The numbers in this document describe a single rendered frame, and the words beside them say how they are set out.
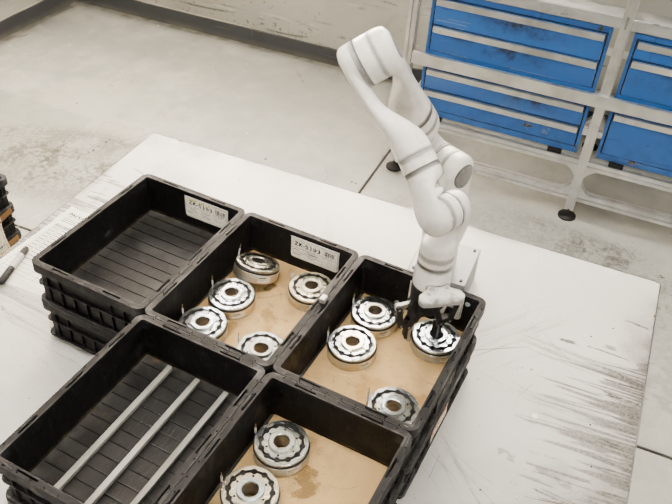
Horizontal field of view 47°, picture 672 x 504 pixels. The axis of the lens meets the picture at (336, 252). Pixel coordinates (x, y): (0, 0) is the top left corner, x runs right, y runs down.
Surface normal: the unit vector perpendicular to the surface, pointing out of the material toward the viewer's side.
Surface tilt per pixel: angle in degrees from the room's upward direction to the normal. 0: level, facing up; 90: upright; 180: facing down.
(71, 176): 0
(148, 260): 0
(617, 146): 90
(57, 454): 0
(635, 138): 90
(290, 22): 90
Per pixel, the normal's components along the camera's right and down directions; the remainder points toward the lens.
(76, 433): 0.06, -0.77
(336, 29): -0.40, 0.57
